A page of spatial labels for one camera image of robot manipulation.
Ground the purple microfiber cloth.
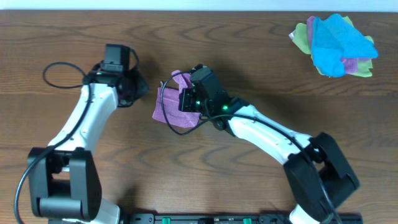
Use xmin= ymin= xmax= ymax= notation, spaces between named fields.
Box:
xmin=152 ymin=70 xmax=200 ymax=128

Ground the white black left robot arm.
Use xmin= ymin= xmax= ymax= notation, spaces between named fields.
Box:
xmin=24 ymin=70 xmax=148 ymax=223

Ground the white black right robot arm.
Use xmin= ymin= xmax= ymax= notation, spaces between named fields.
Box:
xmin=178 ymin=88 xmax=359 ymax=223

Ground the blue microfiber cloth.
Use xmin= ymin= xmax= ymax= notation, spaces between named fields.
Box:
xmin=308 ymin=14 xmax=379 ymax=78

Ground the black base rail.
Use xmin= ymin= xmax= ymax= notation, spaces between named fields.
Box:
xmin=119 ymin=213 xmax=364 ymax=224

